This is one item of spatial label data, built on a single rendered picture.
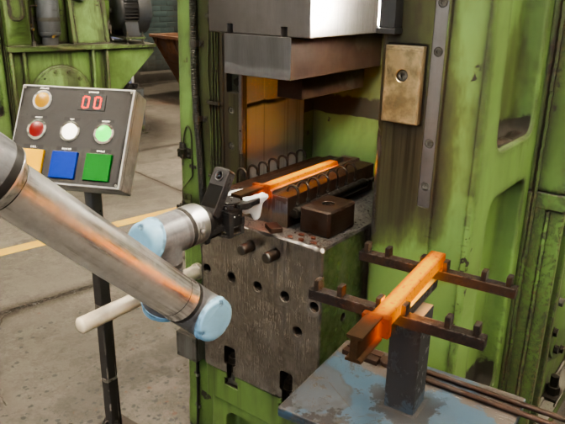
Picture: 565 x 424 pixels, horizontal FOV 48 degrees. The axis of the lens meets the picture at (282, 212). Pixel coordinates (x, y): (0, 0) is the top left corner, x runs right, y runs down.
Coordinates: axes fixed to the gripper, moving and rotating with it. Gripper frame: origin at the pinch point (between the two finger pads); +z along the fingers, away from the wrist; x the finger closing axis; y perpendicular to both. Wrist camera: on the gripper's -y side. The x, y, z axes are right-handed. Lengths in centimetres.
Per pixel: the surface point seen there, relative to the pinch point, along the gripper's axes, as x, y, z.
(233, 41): -9.5, -34.7, 2.9
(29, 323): -151, 100, 22
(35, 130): -64, -9, -17
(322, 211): 17.3, 2.1, 3.3
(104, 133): -45.6, -9.2, -8.6
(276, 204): 4.0, 3.0, 2.9
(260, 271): 3.9, 18.9, -3.1
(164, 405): -59, 100, 19
